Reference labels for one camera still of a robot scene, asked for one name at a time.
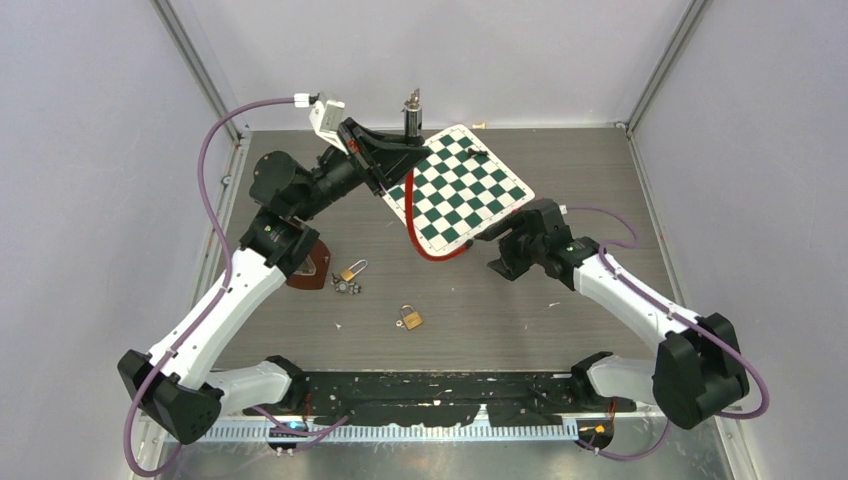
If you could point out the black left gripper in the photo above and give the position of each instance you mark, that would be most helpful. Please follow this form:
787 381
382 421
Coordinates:
385 165

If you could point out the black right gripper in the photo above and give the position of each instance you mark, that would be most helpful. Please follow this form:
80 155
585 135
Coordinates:
509 266

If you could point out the brass padlock with long shackle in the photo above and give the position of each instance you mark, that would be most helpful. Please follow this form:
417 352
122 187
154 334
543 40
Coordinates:
410 318

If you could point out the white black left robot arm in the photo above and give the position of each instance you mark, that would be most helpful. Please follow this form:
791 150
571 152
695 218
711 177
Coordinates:
174 383

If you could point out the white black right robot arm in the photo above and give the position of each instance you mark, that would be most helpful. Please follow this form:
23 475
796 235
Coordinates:
697 370

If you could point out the green white chess mat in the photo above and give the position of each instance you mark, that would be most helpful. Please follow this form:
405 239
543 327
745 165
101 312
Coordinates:
455 197

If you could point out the black chess piece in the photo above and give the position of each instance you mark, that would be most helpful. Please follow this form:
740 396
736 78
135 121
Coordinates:
471 152

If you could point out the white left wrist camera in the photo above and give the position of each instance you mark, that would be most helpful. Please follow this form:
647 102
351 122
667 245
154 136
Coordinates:
325 117

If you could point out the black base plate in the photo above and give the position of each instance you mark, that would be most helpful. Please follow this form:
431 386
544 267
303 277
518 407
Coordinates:
443 399

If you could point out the left aluminium frame post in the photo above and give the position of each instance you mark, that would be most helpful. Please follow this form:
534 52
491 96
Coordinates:
182 23

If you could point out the aluminium corner frame post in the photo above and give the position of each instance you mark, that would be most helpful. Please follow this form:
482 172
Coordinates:
673 50

